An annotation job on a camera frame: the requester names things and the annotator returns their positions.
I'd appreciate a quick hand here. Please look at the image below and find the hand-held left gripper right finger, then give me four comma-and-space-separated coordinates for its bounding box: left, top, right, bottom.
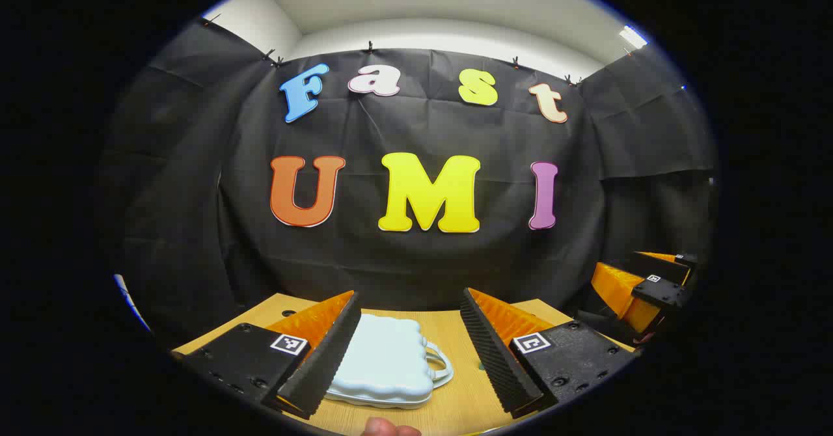
459, 287, 642, 420

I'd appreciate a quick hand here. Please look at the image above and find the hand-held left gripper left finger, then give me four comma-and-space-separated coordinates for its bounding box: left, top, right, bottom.
171, 290, 362, 420

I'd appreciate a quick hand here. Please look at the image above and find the light blue suitcase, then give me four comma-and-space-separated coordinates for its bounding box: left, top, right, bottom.
325, 314, 454, 411

